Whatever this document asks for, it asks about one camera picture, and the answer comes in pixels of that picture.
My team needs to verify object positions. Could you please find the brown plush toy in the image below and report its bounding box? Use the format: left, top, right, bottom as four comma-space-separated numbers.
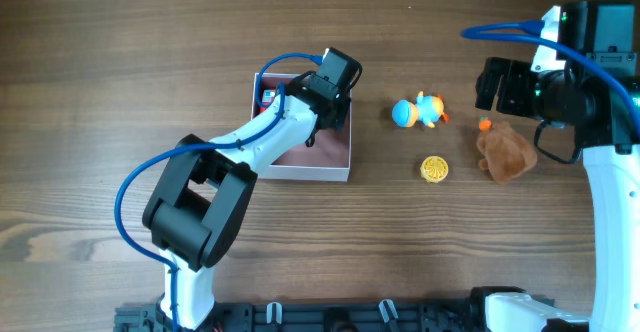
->
476, 119, 538, 184

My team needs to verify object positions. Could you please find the yellow round plastic toy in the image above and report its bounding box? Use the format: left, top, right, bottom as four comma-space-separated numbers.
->
419, 156, 449, 183

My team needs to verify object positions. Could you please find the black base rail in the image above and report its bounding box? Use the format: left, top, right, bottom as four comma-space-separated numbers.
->
113, 299, 556, 332

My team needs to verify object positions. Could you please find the white box with brown interior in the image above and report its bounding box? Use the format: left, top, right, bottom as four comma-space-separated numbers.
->
251, 88, 351, 182

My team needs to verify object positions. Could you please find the blue and orange duck toy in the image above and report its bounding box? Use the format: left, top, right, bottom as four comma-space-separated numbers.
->
392, 91, 450, 128

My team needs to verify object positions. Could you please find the left blue cable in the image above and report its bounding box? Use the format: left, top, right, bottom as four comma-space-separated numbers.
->
113, 52, 326, 332

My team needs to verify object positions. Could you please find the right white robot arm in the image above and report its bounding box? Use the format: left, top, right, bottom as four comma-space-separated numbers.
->
462, 1, 639, 332

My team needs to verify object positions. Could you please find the red toy fire truck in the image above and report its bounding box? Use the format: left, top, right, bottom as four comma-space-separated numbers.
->
259, 89, 277, 113

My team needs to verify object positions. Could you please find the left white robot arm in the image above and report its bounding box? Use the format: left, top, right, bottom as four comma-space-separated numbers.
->
142, 71, 358, 330

